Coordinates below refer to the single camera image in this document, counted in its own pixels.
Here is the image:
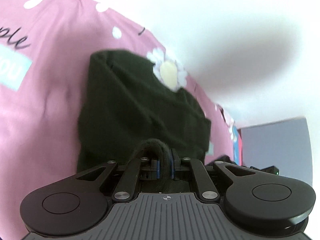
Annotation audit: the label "black knit sweater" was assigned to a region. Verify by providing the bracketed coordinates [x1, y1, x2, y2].
[76, 49, 212, 193]

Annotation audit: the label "grey cabinet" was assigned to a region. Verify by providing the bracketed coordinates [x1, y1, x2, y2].
[240, 118, 313, 185]

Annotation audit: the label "blue floral pillow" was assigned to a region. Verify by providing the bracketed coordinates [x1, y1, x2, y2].
[232, 126, 242, 166]

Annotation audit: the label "pink floral bed sheet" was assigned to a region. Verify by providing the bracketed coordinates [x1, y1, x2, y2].
[0, 0, 242, 221]

